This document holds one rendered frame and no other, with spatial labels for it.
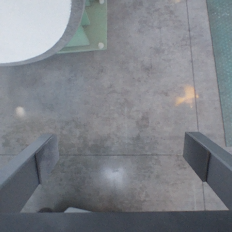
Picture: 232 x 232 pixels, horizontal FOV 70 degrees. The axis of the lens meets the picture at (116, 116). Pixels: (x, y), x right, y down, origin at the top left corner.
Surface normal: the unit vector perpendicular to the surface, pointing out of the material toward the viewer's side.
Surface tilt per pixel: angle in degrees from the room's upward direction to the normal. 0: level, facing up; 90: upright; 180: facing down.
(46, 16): 90
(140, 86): 0
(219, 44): 0
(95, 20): 0
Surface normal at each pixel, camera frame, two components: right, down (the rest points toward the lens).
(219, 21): -0.12, -0.16
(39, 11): 0.01, 0.99
